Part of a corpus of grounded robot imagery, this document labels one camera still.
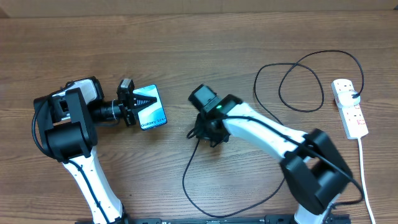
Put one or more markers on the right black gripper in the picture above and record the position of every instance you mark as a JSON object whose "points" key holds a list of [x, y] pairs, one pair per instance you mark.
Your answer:
{"points": [[201, 132]]}

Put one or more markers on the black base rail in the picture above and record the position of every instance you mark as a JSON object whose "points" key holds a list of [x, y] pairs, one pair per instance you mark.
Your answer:
{"points": [[268, 219]]}

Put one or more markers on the Samsung Galaxy smartphone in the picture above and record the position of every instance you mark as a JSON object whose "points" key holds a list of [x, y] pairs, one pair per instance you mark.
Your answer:
{"points": [[153, 115]]}

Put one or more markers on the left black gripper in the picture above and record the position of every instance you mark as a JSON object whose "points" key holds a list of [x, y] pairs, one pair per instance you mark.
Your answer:
{"points": [[130, 103]]}

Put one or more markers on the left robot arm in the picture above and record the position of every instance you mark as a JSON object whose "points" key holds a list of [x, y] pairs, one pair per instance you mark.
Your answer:
{"points": [[64, 128]]}

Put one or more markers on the white power strip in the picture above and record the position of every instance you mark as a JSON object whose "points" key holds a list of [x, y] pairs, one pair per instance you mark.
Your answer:
{"points": [[352, 118]]}

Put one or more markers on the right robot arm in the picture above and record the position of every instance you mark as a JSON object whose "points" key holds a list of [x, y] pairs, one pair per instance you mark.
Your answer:
{"points": [[313, 169]]}

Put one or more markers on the white charger plug adapter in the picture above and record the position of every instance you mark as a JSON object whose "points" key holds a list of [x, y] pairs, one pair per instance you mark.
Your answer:
{"points": [[346, 99]]}

